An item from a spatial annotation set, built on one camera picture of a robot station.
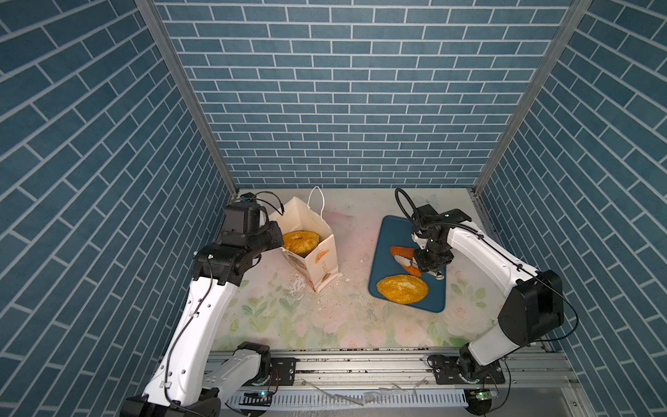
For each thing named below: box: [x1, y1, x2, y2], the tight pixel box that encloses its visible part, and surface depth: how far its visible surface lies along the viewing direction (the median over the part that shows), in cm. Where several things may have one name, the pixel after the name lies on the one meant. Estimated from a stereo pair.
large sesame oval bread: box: [376, 274, 430, 305], surface depth 87 cm
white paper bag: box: [269, 185, 339, 293], surface depth 82 cm
